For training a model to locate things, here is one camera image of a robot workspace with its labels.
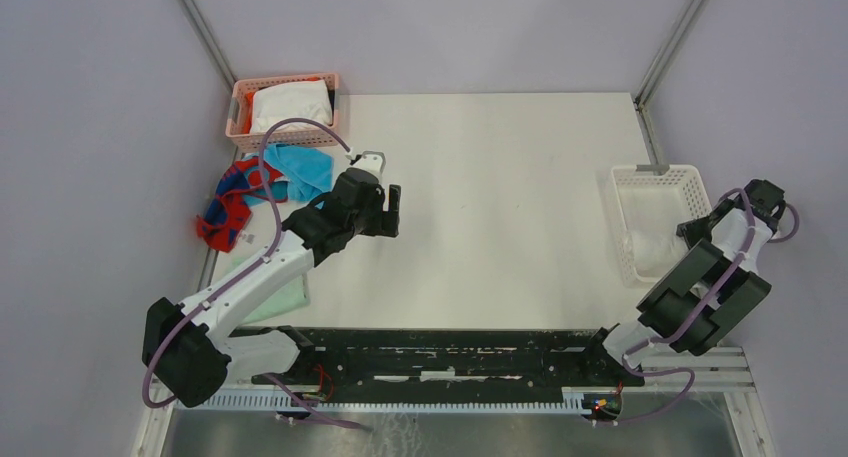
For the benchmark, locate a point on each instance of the white slotted cable duct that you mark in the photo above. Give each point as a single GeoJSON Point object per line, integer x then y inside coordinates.
{"type": "Point", "coordinates": [277, 401]}

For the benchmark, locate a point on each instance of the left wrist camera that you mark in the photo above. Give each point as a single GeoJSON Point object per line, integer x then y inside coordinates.
{"type": "Point", "coordinates": [372, 162]}

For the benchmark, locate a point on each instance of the white towel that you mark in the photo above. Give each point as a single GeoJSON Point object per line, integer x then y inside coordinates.
{"type": "Point", "coordinates": [655, 254]}
{"type": "Point", "coordinates": [302, 99]}

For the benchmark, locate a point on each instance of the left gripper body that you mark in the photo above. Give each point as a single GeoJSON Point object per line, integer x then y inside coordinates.
{"type": "Point", "coordinates": [370, 222]}

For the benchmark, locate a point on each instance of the mint green towel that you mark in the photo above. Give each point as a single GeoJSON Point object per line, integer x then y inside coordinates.
{"type": "Point", "coordinates": [290, 297]}

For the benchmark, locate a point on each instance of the aluminium frame rails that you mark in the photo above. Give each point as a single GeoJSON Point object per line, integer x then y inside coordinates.
{"type": "Point", "coordinates": [674, 377]}

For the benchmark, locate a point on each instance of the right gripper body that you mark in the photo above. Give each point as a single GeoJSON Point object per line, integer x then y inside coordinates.
{"type": "Point", "coordinates": [696, 230]}

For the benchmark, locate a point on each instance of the pink plastic basket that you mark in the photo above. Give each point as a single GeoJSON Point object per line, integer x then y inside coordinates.
{"type": "Point", "coordinates": [303, 132]}

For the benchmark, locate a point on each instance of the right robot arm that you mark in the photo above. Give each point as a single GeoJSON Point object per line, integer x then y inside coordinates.
{"type": "Point", "coordinates": [713, 287]}

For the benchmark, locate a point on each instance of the red and blue towel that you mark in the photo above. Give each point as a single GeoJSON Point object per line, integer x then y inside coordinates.
{"type": "Point", "coordinates": [229, 211]}

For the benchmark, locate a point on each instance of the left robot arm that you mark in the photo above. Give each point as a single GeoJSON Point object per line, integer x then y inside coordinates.
{"type": "Point", "coordinates": [188, 347]}

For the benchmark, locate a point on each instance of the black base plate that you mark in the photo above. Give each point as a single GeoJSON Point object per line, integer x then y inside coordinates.
{"type": "Point", "coordinates": [396, 366]}

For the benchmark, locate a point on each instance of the white towel in basket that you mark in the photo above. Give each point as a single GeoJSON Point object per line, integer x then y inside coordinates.
{"type": "Point", "coordinates": [302, 99]}

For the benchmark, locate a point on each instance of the white plastic basket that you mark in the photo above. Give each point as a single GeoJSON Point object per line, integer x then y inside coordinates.
{"type": "Point", "coordinates": [652, 199]}

